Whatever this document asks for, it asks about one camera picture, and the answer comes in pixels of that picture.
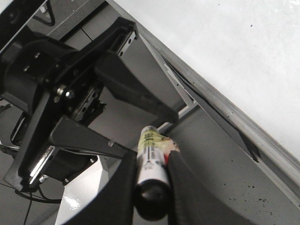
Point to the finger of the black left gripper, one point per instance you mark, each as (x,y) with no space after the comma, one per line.
(74,137)
(124,86)

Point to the white glossy whiteboard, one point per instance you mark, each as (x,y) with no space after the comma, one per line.
(249,50)

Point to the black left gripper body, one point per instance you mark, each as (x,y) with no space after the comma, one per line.
(47,79)

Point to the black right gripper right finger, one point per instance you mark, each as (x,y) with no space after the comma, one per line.
(193,203)

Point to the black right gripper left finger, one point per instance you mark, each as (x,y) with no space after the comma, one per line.
(95,199)

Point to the white taped whiteboard marker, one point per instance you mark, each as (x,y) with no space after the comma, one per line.
(153,193)

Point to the grey aluminium marker ledge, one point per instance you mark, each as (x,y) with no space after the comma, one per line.
(274,160)

